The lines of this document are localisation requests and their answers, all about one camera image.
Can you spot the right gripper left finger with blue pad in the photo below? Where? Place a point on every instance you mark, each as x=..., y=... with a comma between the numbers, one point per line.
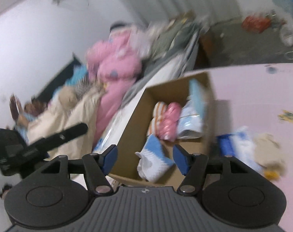
x=97, y=167

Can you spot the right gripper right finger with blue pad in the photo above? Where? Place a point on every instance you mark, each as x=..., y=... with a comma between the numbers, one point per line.
x=193, y=168

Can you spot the face mask pack bundle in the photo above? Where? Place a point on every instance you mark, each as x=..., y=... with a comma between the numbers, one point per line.
x=190, y=123

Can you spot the blue wet wipes pack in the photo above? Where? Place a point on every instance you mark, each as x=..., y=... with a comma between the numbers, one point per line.
x=226, y=145

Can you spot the cream knitted gloves bundle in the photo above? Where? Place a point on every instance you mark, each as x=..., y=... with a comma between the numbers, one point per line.
x=269, y=156

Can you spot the brown cardboard box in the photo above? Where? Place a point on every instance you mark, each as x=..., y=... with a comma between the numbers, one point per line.
x=134, y=135

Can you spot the blue white knitted sock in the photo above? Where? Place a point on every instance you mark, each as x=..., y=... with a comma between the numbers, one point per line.
x=153, y=163

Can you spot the pink plastic wrapped bundle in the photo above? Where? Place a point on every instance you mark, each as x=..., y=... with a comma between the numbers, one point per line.
x=168, y=127

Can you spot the orange striped rolled towel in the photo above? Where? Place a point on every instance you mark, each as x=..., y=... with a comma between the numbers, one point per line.
x=157, y=116

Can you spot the beige blanket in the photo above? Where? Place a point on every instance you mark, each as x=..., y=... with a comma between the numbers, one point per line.
x=65, y=112

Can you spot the light blue tissue pack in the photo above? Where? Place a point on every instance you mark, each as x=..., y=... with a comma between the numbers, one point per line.
x=197, y=96

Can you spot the pink quilt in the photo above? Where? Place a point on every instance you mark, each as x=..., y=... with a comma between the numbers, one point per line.
x=115, y=64

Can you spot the pink patterned tablecloth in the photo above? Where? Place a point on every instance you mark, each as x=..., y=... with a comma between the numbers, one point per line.
x=254, y=96

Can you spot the grey green bedding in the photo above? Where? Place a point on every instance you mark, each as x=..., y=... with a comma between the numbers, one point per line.
x=166, y=48

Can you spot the red snack bag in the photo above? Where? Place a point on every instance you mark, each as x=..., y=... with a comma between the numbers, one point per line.
x=256, y=24

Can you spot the white plastic bag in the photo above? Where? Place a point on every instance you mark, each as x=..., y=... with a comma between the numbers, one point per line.
x=286, y=35

